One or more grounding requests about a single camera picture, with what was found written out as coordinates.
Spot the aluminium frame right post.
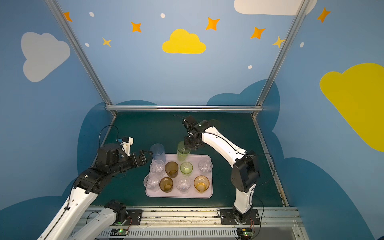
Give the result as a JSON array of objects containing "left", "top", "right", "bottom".
[{"left": 252, "top": 0, "right": 312, "bottom": 120}]

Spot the left green circuit board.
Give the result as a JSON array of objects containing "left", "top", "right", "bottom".
[{"left": 110, "top": 229, "right": 129, "bottom": 237}]

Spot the aluminium frame horizontal bar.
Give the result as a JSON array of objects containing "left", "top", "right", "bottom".
[{"left": 106, "top": 105, "right": 263, "bottom": 112}]

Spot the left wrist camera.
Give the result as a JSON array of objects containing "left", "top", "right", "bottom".
[{"left": 119, "top": 136, "right": 134, "bottom": 156}]

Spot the tall green yellow glass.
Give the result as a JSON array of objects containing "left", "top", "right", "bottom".
[{"left": 208, "top": 119, "right": 221, "bottom": 129}]

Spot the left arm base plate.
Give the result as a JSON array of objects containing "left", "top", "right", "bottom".
[{"left": 115, "top": 209, "right": 143, "bottom": 226}]

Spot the lilac plastic tray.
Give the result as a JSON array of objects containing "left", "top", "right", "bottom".
[{"left": 145, "top": 155, "right": 213, "bottom": 199}]

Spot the aluminium rail front base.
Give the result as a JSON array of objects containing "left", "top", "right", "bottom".
[{"left": 65, "top": 208, "right": 309, "bottom": 240}]

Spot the clear faceted glass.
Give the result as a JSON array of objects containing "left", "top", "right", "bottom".
[
  {"left": 176, "top": 177, "right": 191, "bottom": 194},
  {"left": 143, "top": 174, "right": 161, "bottom": 192},
  {"left": 150, "top": 160, "right": 166, "bottom": 177}
]

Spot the aluminium frame left post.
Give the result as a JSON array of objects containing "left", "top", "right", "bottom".
[{"left": 45, "top": 0, "right": 113, "bottom": 107}]

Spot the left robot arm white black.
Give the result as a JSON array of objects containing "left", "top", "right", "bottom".
[{"left": 38, "top": 143, "right": 153, "bottom": 240}]

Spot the dark amber dimpled glass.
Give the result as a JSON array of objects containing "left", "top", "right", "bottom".
[
  {"left": 165, "top": 161, "right": 179, "bottom": 179},
  {"left": 159, "top": 177, "right": 174, "bottom": 193}
]

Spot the green circuit board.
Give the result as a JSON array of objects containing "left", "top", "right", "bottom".
[
  {"left": 236, "top": 228, "right": 255, "bottom": 240},
  {"left": 110, "top": 229, "right": 129, "bottom": 237}
]

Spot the frosted blue tall cup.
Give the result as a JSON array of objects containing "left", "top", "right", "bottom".
[{"left": 150, "top": 144, "right": 166, "bottom": 163}]

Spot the right green circuit board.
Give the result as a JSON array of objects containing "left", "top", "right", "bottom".
[{"left": 236, "top": 228, "right": 255, "bottom": 240}]

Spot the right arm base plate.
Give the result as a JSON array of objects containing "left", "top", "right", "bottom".
[{"left": 218, "top": 209, "right": 261, "bottom": 225}]

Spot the tall green glass front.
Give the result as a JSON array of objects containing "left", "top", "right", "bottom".
[{"left": 177, "top": 141, "right": 191, "bottom": 162}]

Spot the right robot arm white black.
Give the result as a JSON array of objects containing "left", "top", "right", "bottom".
[{"left": 183, "top": 116, "right": 261, "bottom": 224}]

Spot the yellow amber smooth glass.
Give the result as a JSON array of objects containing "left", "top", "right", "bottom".
[{"left": 194, "top": 175, "right": 210, "bottom": 193}]

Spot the pale green small glass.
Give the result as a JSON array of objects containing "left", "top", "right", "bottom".
[{"left": 180, "top": 162, "right": 194, "bottom": 176}]

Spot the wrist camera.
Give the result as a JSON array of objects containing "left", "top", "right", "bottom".
[
  {"left": 183, "top": 115, "right": 198, "bottom": 133},
  {"left": 119, "top": 136, "right": 134, "bottom": 156}
]

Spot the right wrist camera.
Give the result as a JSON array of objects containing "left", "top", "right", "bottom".
[{"left": 183, "top": 115, "right": 198, "bottom": 133}]

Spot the aluminium frame post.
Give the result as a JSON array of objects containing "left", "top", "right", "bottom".
[
  {"left": 45, "top": 0, "right": 113, "bottom": 107},
  {"left": 252, "top": 0, "right": 312, "bottom": 120}
]

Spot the clear smooth glass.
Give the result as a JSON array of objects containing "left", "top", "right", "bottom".
[{"left": 198, "top": 160, "right": 213, "bottom": 175}]

